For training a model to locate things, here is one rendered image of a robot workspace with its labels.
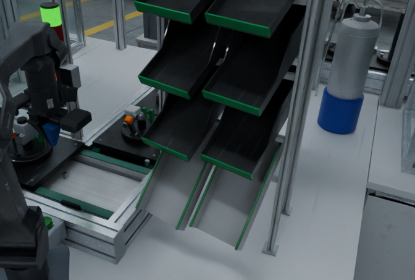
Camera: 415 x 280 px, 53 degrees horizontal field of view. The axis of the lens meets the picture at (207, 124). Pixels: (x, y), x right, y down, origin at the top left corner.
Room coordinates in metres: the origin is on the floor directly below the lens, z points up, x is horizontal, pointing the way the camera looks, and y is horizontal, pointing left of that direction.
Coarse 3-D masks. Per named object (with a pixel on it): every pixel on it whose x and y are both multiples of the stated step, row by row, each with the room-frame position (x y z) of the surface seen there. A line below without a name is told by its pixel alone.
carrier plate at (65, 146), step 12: (60, 144) 1.11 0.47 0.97; (72, 144) 1.11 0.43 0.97; (84, 144) 1.12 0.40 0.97; (60, 156) 1.04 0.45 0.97; (72, 156) 1.06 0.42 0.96; (24, 168) 0.98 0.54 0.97; (36, 168) 0.98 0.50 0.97; (48, 168) 0.98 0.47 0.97; (60, 168) 1.00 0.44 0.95; (24, 180) 0.92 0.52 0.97; (36, 180) 0.92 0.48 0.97
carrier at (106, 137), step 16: (128, 112) 1.30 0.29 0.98; (144, 112) 1.24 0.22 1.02; (112, 128) 1.22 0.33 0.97; (128, 128) 1.19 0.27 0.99; (144, 128) 1.19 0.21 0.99; (96, 144) 1.12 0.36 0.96; (112, 144) 1.12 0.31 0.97; (128, 144) 1.12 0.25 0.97; (144, 144) 1.13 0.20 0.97; (144, 160) 1.06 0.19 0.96
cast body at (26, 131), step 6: (18, 120) 1.04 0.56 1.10; (24, 120) 1.05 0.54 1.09; (18, 126) 1.03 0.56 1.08; (24, 126) 1.03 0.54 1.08; (30, 126) 1.05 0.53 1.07; (18, 132) 1.04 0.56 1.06; (24, 132) 1.03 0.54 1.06; (30, 132) 1.05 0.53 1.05; (36, 132) 1.07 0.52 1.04; (18, 138) 1.02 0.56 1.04; (24, 138) 1.02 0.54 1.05; (30, 138) 1.04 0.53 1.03; (24, 144) 1.02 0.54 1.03
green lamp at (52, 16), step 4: (40, 8) 1.12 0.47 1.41; (56, 8) 1.13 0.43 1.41; (44, 12) 1.11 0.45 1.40; (48, 12) 1.11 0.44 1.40; (52, 12) 1.12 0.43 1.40; (56, 12) 1.13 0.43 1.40; (44, 16) 1.12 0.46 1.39; (48, 16) 1.11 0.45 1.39; (52, 16) 1.12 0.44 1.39; (56, 16) 1.12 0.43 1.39; (60, 16) 1.14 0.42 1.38; (44, 20) 1.12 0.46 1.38; (48, 20) 1.11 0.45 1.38; (52, 20) 1.12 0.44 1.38; (56, 20) 1.12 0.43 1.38; (60, 20) 1.14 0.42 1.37; (52, 24) 1.12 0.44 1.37; (56, 24) 1.12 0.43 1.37; (60, 24) 1.13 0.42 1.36
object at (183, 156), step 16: (208, 80) 0.98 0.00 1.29; (176, 96) 0.93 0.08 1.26; (160, 112) 0.88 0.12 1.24; (176, 112) 0.89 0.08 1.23; (192, 112) 0.89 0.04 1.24; (208, 112) 0.88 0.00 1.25; (160, 128) 0.86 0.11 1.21; (176, 128) 0.85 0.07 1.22; (192, 128) 0.84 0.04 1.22; (208, 128) 0.83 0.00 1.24; (160, 144) 0.81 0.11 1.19; (176, 144) 0.81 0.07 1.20; (192, 144) 0.80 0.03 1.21
